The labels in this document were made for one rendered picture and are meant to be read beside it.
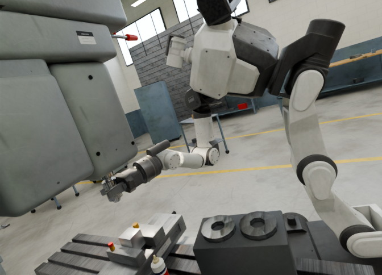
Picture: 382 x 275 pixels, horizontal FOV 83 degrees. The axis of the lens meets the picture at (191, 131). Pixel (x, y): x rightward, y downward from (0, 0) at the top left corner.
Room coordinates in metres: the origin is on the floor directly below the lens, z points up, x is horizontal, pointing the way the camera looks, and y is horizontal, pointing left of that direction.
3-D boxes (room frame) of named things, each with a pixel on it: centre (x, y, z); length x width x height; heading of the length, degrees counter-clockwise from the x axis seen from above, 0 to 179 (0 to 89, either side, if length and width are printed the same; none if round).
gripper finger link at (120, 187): (0.65, 0.28, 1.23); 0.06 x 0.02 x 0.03; 132
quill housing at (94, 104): (0.67, 0.31, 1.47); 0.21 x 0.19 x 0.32; 60
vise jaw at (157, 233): (0.73, 0.28, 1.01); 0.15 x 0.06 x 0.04; 57
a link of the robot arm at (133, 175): (0.74, 0.24, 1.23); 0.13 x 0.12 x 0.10; 42
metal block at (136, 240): (0.68, 0.31, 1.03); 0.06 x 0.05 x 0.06; 57
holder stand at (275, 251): (0.48, -0.04, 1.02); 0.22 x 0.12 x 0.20; 70
